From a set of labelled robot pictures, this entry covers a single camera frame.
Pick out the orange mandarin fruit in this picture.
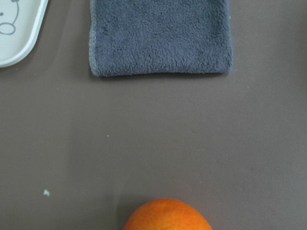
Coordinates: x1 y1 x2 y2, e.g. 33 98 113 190
123 198 211 230

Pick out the grey folded cloth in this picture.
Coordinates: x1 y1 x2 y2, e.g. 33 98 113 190
89 0 233 77

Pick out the cream rabbit tray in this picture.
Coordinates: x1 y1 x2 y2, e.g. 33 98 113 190
0 0 48 68

